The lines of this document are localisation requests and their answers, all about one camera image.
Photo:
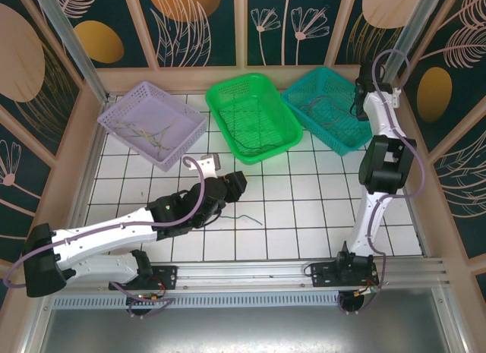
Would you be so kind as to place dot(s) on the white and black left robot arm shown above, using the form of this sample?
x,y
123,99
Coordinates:
x,y
106,235

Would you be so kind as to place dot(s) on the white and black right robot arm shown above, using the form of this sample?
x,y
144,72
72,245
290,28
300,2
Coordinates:
x,y
385,167

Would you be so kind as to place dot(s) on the clear plastic tube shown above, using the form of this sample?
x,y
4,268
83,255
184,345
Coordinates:
x,y
412,26

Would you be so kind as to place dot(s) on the teal plastic basket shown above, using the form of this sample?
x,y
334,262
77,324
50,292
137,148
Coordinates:
x,y
326,140

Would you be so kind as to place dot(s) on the lilac plastic basket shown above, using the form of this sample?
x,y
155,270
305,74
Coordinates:
x,y
152,121

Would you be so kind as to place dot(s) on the small controller board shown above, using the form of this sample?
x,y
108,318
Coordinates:
x,y
366,291
142,297

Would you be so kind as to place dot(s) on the green plastic basket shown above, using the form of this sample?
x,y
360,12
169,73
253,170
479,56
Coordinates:
x,y
250,110

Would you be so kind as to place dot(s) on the grey metal sheet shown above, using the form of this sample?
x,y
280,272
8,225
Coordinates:
x,y
243,334

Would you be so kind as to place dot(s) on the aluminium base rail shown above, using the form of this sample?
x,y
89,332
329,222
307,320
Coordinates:
x,y
247,273

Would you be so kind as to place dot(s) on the aluminium corner post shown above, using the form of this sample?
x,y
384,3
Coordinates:
x,y
74,45

